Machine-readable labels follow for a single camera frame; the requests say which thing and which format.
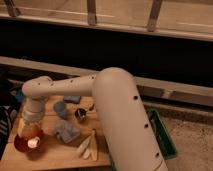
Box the green plastic tray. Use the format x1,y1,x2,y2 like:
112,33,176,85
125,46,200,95
146,109,178,160

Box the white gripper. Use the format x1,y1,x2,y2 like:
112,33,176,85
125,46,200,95
17,98,45,135

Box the wooden table board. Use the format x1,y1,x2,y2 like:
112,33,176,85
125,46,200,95
0,96,110,171

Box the yellow banana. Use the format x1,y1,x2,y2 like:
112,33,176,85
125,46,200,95
90,129,98,161

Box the blue plastic cup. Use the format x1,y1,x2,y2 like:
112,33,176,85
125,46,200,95
53,101,67,119

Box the crumpled blue cloth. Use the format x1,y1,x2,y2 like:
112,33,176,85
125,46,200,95
53,120,80,144

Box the red bowl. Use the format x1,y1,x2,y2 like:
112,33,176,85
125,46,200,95
14,130,44,153

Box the yellow red apple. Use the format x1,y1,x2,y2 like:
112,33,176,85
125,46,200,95
22,124,41,139

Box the blue sponge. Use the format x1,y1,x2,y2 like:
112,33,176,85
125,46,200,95
63,96,81,104

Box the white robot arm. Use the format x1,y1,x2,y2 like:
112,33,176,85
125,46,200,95
22,67,168,171

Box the white cutlery piece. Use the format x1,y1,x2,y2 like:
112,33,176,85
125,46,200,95
83,145,91,160
77,137,90,156

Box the small metal cup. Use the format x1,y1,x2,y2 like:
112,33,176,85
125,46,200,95
74,108,87,122

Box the white cutlery piece lower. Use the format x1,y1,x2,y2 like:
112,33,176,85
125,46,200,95
83,145,91,160

